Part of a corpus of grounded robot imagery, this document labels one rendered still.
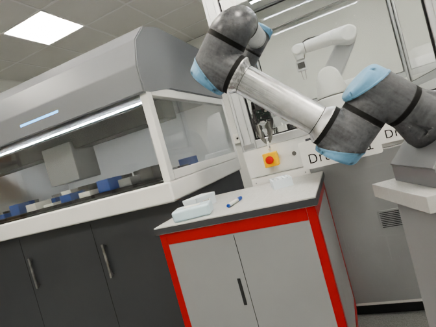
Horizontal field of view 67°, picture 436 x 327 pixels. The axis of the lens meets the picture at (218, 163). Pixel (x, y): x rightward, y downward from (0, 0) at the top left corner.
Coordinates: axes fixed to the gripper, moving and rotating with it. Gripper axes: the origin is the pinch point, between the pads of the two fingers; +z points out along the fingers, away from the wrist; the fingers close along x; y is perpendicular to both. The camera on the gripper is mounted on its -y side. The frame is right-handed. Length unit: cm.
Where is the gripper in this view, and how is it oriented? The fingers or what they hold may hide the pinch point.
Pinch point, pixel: (266, 140)
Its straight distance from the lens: 145.9
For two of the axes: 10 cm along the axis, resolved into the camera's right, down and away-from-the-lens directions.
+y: -0.4, 0.5, -10.0
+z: 2.7, 9.6, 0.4
